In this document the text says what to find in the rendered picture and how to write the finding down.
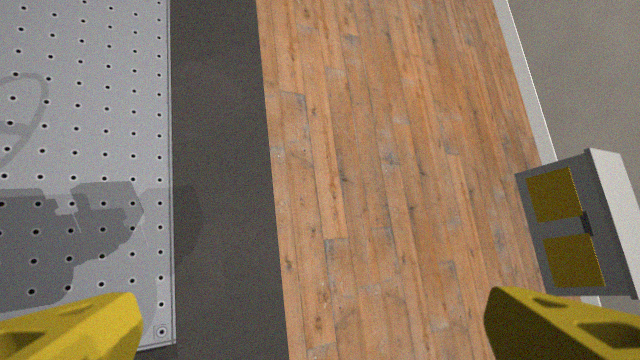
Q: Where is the light grey perforated work plate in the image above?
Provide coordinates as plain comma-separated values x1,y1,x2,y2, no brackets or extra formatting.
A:
0,0,176,351

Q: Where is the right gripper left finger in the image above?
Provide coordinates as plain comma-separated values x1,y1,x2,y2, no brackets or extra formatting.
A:
0,292,143,360

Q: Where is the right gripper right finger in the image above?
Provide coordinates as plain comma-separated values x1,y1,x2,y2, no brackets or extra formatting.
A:
483,286,640,360

